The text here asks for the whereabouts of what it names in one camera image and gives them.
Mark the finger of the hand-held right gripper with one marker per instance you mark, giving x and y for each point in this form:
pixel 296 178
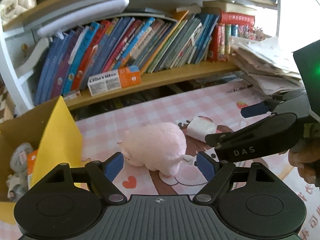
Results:
pixel 237 136
pixel 255 110

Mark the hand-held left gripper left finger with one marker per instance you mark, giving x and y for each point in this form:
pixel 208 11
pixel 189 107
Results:
pixel 113 165

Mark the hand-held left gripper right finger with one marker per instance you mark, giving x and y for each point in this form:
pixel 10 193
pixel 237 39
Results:
pixel 207 166

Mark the pink plush pig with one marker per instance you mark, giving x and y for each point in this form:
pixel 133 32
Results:
pixel 155 145

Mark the yellow cardboard box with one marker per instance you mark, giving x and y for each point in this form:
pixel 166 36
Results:
pixel 62 135

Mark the white orange toothpaste box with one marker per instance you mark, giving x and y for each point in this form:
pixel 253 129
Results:
pixel 32 165
pixel 112 81

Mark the person's right hand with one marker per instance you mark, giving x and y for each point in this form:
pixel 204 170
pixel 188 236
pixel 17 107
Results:
pixel 306 160

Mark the white tissue packet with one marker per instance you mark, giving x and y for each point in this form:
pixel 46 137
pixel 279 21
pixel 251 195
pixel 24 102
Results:
pixel 201 128

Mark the messy stack of papers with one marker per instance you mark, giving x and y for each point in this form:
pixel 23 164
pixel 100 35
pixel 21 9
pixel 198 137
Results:
pixel 262 65

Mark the pink checked table mat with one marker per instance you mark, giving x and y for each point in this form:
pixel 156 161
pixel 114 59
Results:
pixel 150 110

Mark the red thick dictionary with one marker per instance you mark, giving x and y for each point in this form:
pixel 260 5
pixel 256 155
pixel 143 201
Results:
pixel 237 18

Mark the row of colourful books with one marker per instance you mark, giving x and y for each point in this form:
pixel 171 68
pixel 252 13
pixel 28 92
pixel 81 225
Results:
pixel 137 47

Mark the white bookshelf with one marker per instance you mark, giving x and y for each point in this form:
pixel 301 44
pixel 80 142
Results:
pixel 15 62

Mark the white flat lamp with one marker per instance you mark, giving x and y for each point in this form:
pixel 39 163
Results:
pixel 85 15

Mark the cream quilted handbag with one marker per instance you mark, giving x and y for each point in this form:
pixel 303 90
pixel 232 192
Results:
pixel 15 5

